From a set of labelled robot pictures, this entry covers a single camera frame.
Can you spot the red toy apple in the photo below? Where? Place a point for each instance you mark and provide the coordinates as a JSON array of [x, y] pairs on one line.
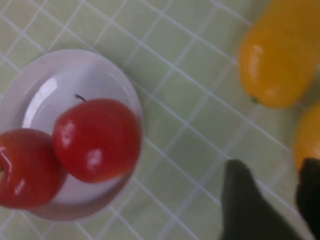
[[96, 140], [27, 170]]

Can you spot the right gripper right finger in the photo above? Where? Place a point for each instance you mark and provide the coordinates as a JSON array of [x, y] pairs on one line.
[[311, 192]]

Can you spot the green checked tablecloth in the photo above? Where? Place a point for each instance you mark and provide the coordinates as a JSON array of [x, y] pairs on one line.
[[175, 125]]

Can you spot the white round plate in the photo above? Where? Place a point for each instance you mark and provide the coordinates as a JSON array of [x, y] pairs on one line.
[[75, 75]]

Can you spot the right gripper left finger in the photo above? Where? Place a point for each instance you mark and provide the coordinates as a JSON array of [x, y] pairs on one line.
[[240, 212]]

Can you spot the yellow orange toy fruit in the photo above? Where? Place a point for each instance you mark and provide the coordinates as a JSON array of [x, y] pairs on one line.
[[275, 57], [308, 135]]

